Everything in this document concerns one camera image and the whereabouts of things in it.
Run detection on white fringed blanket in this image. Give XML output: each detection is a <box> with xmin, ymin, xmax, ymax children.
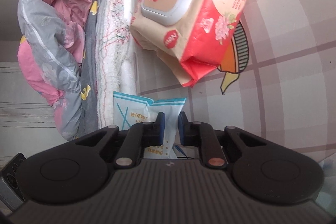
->
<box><xmin>94</xmin><ymin>0</ymin><xmax>142</xmax><ymax>130</ymax></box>

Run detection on grey bedsheet with yellow print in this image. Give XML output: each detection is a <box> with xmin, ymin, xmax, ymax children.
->
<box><xmin>78</xmin><ymin>0</ymin><xmax>102</xmax><ymax>139</ymax></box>

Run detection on plaid bedsheet with cartoon print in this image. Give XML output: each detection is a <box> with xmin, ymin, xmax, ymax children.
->
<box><xmin>126</xmin><ymin>0</ymin><xmax>336</xmax><ymax>174</ymax></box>

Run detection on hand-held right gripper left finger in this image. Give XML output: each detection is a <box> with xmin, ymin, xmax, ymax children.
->
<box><xmin>75</xmin><ymin>112</ymin><xmax>166</xmax><ymax>168</ymax></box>

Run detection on white panelled door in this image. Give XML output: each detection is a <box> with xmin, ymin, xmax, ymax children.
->
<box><xmin>0</xmin><ymin>61</ymin><xmax>63</xmax><ymax>169</ymax></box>

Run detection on red and beige wet wipes pack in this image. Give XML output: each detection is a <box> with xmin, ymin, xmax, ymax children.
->
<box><xmin>130</xmin><ymin>0</ymin><xmax>260</xmax><ymax>88</ymax></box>

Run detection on white mattress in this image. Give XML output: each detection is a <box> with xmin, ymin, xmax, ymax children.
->
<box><xmin>119</xmin><ymin>0</ymin><xmax>163</xmax><ymax>98</ymax></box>

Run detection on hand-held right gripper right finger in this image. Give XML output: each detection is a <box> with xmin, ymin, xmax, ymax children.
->
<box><xmin>178</xmin><ymin>112</ymin><xmax>264</xmax><ymax>169</ymax></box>

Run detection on pink and grey quilt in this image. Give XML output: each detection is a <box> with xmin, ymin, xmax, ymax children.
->
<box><xmin>17</xmin><ymin>0</ymin><xmax>105</xmax><ymax>140</ymax></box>

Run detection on dark grey device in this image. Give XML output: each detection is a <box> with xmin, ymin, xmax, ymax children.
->
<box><xmin>0</xmin><ymin>153</ymin><xmax>28</xmax><ymax>210</ymax></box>

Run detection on blue and white plastic packet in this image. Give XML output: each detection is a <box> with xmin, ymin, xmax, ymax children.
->
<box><xmin>113</xmin><ymin>91</ymin><xmax>187</xmax><ymax>160</ymax></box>

